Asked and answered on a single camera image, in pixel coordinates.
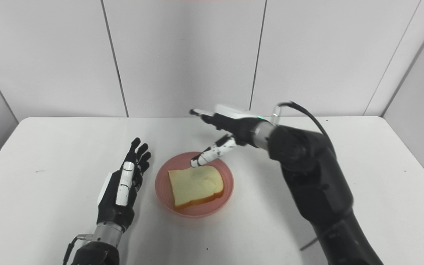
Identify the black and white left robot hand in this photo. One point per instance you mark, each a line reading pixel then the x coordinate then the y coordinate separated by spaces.
pixel 110 209

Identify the pink round plate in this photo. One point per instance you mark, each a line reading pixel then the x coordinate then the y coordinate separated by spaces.
pixel 197 212

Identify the slice of white bread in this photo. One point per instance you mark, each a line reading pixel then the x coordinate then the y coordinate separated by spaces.
pixel 195 184

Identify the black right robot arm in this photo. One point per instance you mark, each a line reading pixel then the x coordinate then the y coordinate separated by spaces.
pixel 315 184

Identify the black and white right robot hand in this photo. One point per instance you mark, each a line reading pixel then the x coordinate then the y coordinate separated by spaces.
pixel 243 129

